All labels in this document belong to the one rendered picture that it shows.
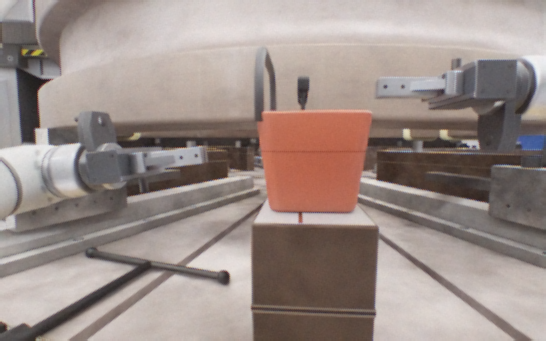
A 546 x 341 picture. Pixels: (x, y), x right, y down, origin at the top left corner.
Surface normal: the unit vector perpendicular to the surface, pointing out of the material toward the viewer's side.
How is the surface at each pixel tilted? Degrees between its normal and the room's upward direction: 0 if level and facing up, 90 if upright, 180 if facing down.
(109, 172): 90
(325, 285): 90
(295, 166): 97
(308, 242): 90
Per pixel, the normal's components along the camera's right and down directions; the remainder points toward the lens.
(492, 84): -0.09, 0.11
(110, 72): -0.41, 0.10
